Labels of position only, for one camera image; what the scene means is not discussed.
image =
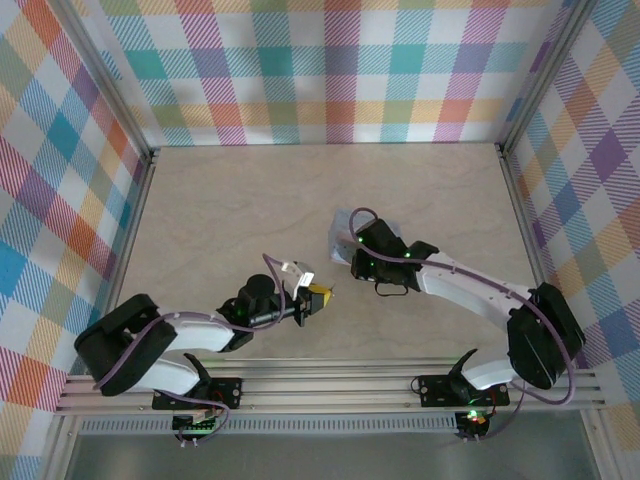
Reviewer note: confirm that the pastel cartoon print tin box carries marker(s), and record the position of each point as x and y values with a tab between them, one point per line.
340	235

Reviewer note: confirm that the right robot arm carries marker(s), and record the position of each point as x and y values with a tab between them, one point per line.
540	340

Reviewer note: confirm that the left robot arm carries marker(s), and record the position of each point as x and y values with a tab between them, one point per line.
125	345

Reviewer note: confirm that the grey metal sheet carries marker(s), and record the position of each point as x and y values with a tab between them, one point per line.
325	460

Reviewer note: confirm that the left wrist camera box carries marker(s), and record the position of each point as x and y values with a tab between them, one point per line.
302	280

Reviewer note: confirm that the aluminium extrusion rail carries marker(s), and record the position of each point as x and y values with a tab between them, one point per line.
325	384
325	366
325	402

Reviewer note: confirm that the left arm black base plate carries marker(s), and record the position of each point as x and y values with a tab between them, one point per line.
225	392

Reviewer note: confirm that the aluminium table side rail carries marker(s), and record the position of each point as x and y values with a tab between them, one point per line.
132	225
524	225

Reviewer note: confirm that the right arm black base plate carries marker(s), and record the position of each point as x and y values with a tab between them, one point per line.
435	390

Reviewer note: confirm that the aluminium frame post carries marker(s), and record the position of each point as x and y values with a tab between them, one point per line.
545	70
100	70

